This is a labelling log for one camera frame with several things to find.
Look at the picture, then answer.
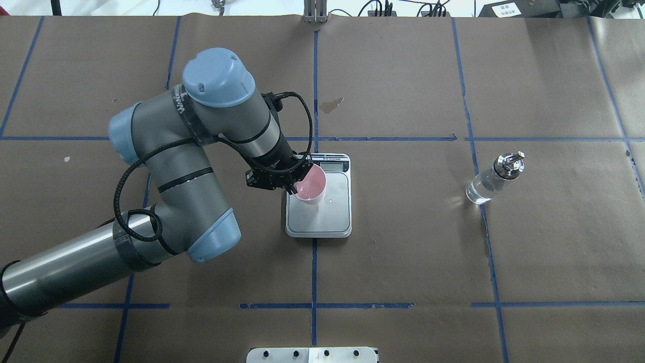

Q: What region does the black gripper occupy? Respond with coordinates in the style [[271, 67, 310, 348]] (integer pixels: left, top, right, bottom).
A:
[[245, 154, 313, 195]]

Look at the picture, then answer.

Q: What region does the pink plastic cup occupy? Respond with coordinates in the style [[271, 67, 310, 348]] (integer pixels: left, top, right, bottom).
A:
[[295, 163, 327, 205]]

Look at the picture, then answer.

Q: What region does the clear glass sauce bottle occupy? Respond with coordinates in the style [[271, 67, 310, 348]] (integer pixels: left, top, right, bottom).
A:
[[465, 151, 526, 205]]

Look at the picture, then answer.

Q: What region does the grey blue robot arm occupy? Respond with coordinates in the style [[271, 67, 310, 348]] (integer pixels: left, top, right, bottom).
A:
[[2, 47, 313, 336]]

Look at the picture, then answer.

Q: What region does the silver digital kitchen scale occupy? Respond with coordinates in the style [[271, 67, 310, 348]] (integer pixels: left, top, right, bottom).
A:
[[284, 153, 352, 238]]

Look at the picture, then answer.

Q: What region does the blue tape far crosswise line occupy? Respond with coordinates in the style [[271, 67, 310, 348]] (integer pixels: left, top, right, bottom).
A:
[[58, 301, 644, 310]]

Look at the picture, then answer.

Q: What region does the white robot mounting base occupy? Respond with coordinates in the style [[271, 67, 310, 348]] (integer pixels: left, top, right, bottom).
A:
[[246, 346, 379, 362]]

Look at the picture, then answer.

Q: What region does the blue tape left lengthwise line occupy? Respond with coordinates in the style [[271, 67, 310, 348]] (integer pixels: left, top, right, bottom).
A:
[[113, 16, 181, 362]]

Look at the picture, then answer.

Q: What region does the blue tape lengthwise line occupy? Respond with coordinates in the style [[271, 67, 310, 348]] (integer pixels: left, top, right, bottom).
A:
[[450, 18, 510, 363], [113, 16, 181, 362]]

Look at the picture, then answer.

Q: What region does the blue tape right lengthwise line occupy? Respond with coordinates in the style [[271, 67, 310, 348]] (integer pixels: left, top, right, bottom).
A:
[[450, 18, 510, 363]]

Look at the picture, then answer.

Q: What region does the black box with labels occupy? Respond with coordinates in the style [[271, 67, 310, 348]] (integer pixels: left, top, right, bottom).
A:
[[477, 1, 562, 19]]

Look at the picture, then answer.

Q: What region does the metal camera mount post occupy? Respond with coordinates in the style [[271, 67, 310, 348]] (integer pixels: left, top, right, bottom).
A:
[[302, 0, 329, 24]]

